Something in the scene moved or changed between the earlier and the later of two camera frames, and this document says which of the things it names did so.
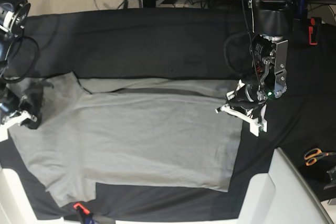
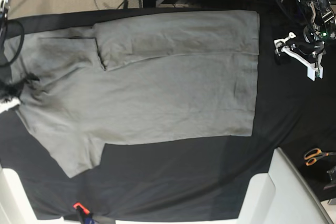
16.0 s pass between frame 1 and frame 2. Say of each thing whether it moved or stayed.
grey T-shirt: moved
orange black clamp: stayed
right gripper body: moved
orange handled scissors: stayed
